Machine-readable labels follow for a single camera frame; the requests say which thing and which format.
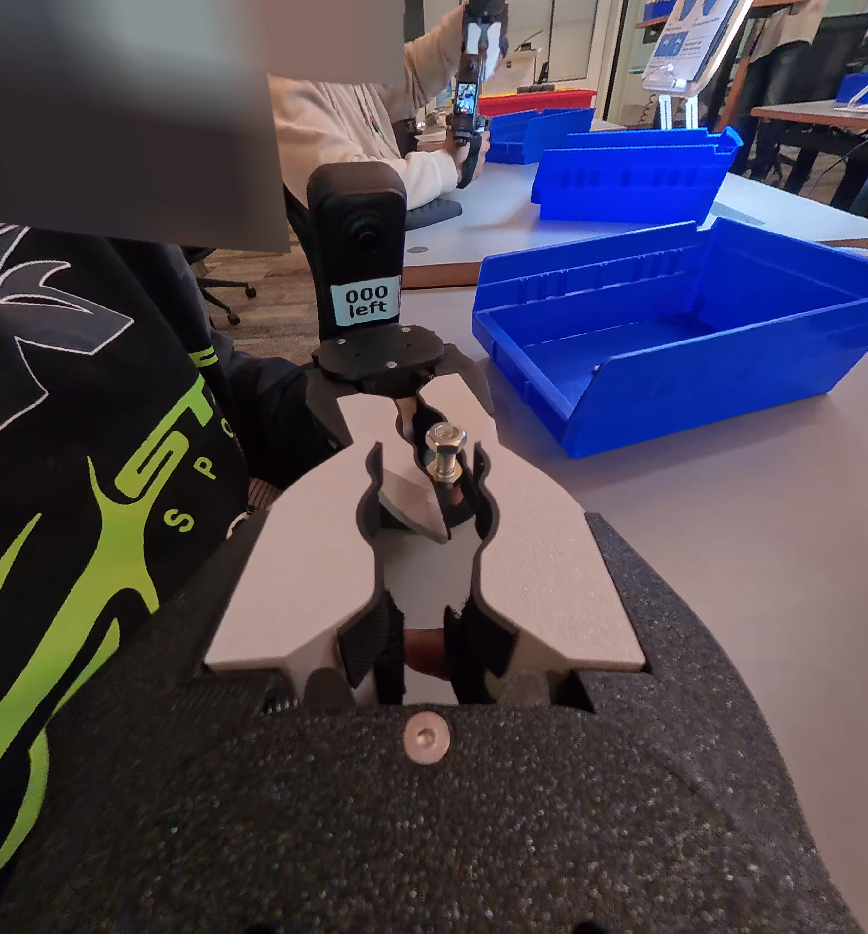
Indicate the dark wrist pad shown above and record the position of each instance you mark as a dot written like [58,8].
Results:
[434,213]

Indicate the printed instruction sheet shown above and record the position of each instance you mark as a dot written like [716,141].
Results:
[689,36]

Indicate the light grey table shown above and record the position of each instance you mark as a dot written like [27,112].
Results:
[492,241]

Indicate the red plastic bin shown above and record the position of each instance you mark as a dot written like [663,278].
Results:
[550,98]

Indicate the black chair base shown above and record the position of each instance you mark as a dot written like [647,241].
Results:
[226,299]

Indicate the small silver nut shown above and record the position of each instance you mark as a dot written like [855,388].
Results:
[437,438]

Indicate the person's left forearm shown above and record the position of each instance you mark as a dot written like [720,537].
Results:
[273,408]

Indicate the wooden office desk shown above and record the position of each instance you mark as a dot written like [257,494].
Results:
[813,117]

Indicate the person's right hand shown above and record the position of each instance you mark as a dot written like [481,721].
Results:
[425,649]

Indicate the short silver bolt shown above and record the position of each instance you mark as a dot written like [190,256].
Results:
[446,463]

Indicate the black office chair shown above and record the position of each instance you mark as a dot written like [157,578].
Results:
[842,51]

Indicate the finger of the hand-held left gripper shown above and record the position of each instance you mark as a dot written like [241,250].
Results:
[459,401]
[364,416]

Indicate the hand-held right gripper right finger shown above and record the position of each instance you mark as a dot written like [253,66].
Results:
[558,584]

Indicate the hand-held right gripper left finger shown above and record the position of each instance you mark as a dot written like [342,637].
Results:
[295,576]

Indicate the white document stand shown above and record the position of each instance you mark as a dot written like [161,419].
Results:
[678,109]

